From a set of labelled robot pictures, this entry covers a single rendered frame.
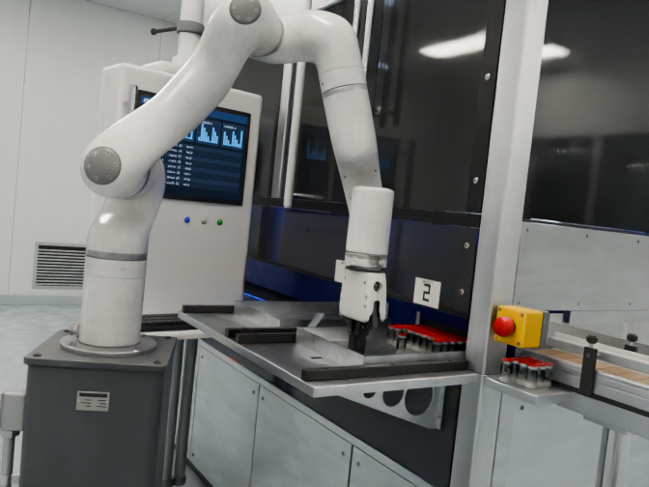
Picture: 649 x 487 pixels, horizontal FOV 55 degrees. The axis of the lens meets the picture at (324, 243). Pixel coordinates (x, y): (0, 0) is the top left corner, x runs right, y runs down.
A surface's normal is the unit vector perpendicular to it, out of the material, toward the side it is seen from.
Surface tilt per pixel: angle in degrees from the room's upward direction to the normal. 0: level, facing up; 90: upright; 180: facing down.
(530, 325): 90
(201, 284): 90
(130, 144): 70
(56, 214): 90
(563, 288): 90
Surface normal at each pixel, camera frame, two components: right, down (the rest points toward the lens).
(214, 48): -0.47, 0.46
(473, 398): -0.84, -0.06
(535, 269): 0.53, 0.10
